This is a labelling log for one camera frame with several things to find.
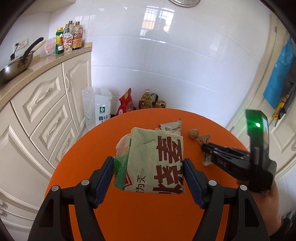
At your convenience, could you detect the white label sauce bottle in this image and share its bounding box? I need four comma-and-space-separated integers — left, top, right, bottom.
63, 23, 73, 52

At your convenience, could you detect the dark grey hanging apron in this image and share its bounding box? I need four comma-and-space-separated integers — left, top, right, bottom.
272, 61, 296, 125

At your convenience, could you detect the red white sachet wrapper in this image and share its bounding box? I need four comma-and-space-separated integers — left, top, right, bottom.
197, 135, 212, 166

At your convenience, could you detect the cream kitchen base cabinet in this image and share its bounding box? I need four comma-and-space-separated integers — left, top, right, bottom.
1, 43, 92, 240

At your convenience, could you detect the large green-yellow food bag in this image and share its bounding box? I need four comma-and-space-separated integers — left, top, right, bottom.
114, 128, 185, 194

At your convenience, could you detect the round orange table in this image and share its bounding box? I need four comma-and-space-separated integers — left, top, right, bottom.
49, 108, 244, 240

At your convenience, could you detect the white plastic bag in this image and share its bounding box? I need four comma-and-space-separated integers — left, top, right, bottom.
82, 87, 112, 131

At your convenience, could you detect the brown oil bottle red label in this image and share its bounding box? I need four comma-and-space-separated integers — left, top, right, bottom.
71, 21, 83, 50

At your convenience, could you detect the steel wok black handle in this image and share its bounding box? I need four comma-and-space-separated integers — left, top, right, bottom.
1, 37, 45, 85

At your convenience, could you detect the white panel door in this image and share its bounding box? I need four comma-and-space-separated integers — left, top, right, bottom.
226, 13, 295, 181

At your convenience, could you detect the round metal wall lid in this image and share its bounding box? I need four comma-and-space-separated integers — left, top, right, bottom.
170, 0, 200, 8

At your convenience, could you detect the cream upper wall cabinet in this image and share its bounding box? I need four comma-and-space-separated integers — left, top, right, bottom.
23, 0, 76, 16

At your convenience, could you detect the small grey torn wrapper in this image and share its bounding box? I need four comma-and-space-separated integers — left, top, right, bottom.
159, 119, 182, 132

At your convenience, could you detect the red packaging bag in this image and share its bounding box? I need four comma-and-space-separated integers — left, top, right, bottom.
115, 88, 134, 115

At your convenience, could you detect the yellow cooking oil jug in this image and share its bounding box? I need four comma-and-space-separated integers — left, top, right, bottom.
140, 89, 153, 109

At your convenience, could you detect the green label sauce bottle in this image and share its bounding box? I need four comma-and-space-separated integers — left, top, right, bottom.
55, 27, 64, 54

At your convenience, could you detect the person's right hand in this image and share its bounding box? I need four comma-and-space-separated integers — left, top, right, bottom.
251, 181, 282, 236

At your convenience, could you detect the white wall socket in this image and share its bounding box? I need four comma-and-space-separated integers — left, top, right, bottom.
14, 38, 29, 51

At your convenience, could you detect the crumpled brown paper ball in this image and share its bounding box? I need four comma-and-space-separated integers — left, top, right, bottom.
189, 128, 199, 140

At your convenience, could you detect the clear pink plastic container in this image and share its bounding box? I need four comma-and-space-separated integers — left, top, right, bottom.
44, 38, 56, 55

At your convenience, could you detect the blue hanging apron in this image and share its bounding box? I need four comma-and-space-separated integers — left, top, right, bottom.
263, 37, 295, 108

